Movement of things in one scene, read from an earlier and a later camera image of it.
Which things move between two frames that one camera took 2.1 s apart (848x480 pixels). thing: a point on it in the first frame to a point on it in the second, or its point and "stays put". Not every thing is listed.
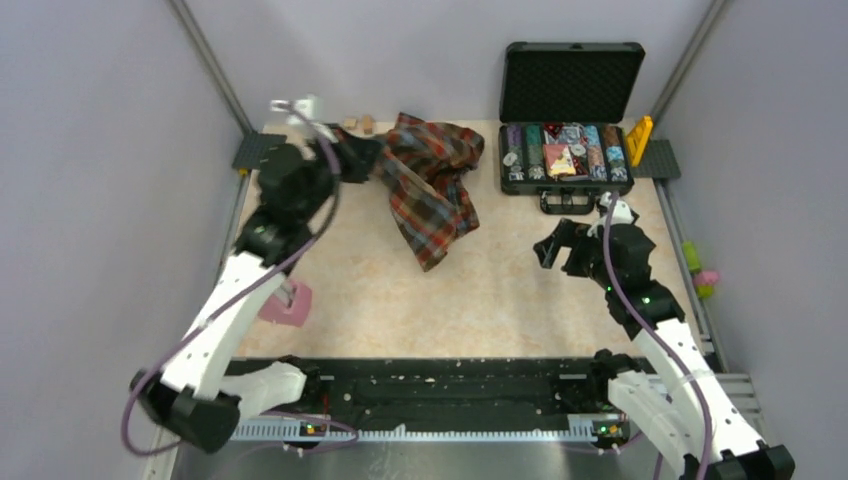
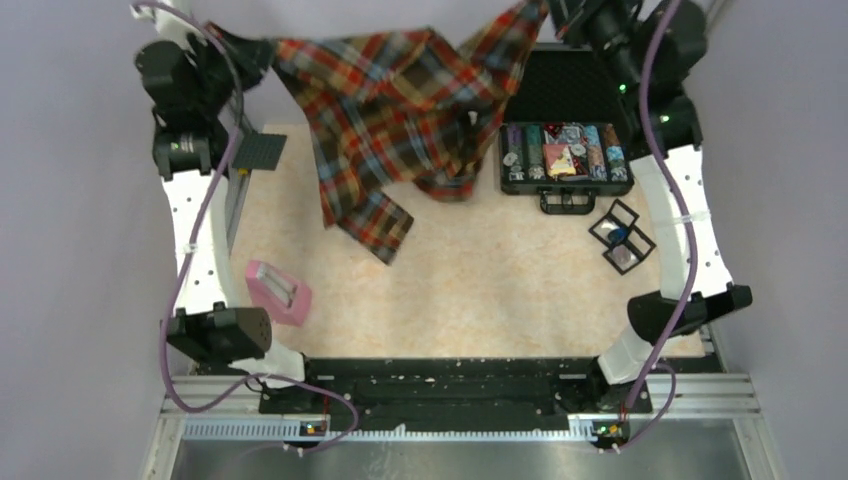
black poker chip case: [561, 121] stays put
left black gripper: [361, 155] to [251, 56]
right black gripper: [568, 234] to [573, 15]
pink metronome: [289, 304] stays put
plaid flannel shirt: [427, 168] to [380, 108]
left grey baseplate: [253, 148] stays put
